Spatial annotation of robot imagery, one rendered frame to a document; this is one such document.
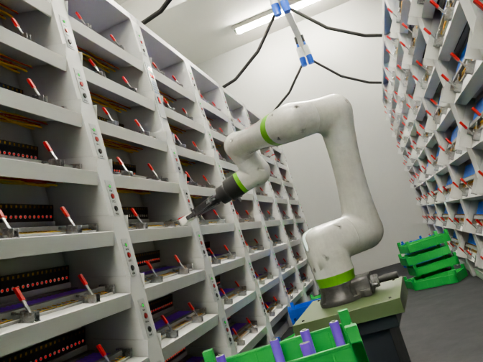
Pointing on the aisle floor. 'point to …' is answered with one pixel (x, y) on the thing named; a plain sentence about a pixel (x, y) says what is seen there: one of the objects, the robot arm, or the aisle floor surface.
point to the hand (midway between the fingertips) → (187, 218)
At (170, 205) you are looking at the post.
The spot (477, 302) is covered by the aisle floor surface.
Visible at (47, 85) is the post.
